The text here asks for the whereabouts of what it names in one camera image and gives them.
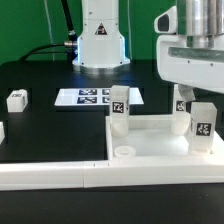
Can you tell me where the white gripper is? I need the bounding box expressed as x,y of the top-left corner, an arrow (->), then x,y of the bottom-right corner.
156,34 -> 224,102

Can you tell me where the white square table top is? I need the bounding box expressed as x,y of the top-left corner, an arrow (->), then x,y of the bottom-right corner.
106,115 -> 224,165

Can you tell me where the white U-shaped obstacle fence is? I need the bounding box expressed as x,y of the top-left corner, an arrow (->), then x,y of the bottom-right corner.
0,116 -> 224,192

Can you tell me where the white marker plate with tags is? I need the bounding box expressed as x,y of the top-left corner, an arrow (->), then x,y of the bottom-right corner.
54,87 -> 144,107

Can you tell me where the white block at left edge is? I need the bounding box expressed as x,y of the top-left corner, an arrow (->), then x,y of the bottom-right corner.
0,122 -> 5,145

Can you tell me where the black cable thick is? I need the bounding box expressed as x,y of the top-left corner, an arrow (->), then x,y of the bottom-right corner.
61,0 -> 76,41

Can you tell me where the black cable horizontal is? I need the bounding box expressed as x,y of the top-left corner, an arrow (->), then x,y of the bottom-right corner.
19,41 -> 78,62

